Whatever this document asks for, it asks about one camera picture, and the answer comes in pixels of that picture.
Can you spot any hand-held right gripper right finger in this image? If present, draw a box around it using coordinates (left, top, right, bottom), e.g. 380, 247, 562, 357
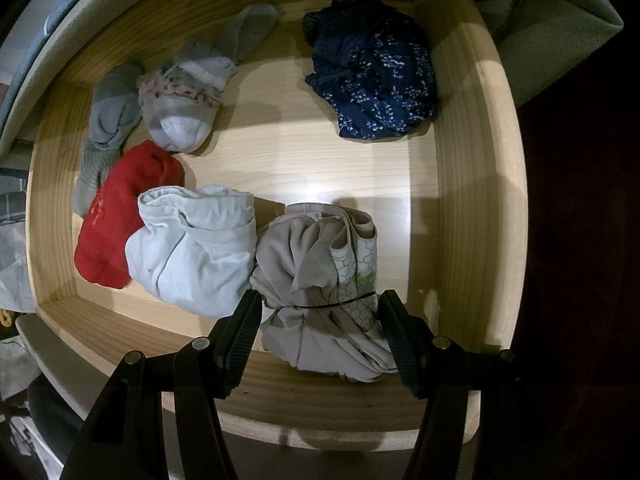
378, 290, 518, 480

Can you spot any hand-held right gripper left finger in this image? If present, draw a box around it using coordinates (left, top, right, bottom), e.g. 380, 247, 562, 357
62, 290, 262, 480

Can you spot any white underwear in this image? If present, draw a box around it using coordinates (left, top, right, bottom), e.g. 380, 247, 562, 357
125, 185, 258, 318

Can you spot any beige underwear bundle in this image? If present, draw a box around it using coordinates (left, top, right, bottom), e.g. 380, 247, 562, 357
249, 202, 401, 386

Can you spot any red underwear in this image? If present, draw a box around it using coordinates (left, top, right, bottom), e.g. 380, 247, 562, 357
74, 140, 186, 291

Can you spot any floral band sock bundle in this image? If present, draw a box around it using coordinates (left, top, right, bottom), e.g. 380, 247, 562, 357
136, 40, 238, 155

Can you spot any grey sock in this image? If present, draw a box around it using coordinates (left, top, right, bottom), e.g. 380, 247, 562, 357
72, 60, 147, 218
226, 2, 279, 63

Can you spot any navy floral underwear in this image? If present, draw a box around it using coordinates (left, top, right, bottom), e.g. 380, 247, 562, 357
301, 0, 438, 142

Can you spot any black elastic band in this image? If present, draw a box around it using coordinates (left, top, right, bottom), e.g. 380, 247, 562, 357
262, 290, 378, 311

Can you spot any white crumpled cloth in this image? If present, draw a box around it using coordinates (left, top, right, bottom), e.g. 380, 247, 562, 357
0, 220, 36, 311

